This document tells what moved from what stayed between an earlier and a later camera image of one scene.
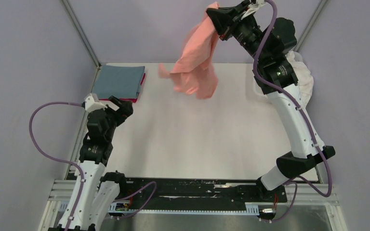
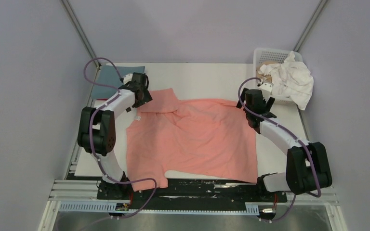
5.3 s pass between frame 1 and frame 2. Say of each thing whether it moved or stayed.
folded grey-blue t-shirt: stayed
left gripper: moved
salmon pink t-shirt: moved
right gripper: moved
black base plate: stayed
